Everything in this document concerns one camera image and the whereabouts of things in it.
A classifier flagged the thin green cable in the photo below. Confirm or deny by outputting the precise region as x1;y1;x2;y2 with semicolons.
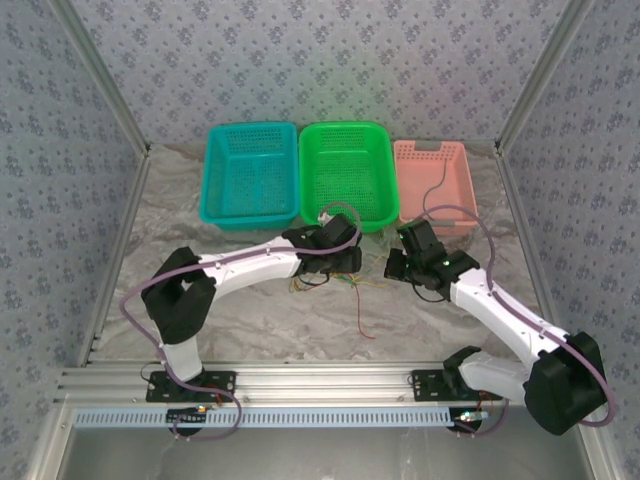
333;234;394;291

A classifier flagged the thin black cable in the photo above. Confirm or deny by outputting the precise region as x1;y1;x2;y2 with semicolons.
422;158;453;217

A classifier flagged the thin red cable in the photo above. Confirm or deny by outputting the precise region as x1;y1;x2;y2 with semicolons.
344;269;378;342

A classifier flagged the teal plastic basket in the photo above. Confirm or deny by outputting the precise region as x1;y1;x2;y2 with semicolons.
198;121;300;232

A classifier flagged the green plastic basket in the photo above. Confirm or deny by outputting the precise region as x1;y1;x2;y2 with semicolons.
297;121;400;235

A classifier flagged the pink plastic basket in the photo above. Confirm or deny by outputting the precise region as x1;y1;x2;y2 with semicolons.
393;139;480;237

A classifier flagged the small black controller board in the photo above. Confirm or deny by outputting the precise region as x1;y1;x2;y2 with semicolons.
451;408;490;435
166;407;210;427

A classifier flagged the grey metal panel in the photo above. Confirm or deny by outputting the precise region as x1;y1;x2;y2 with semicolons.
47;424;601;480

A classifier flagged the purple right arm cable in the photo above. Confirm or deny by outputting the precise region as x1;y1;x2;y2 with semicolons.
412;204;616;439

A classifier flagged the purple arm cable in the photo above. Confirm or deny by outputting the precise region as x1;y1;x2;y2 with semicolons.
121;201;364;444
412;204;616;439

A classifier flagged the aluminium frame side rail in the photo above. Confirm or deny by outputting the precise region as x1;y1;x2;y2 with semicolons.
494;149;574;366
77;149;154;369

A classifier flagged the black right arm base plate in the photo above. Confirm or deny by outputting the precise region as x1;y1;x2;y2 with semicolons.
410;369;504;404

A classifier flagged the aluminium mounting rail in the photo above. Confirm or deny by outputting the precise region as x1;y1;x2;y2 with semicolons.
53;360;600;407

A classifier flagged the light blue slotted cable duct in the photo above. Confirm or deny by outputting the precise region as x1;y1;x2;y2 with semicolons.
73;405;455;430

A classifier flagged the aluminium frame post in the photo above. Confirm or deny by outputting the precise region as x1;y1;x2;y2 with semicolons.
22;403;76;480
493;0;599;156
572;403;619;480
52;0;152;157

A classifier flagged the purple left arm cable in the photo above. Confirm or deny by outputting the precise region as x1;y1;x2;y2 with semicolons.
121;201;364;444

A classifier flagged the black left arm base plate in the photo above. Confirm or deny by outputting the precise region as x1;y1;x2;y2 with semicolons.
145;370;238;404

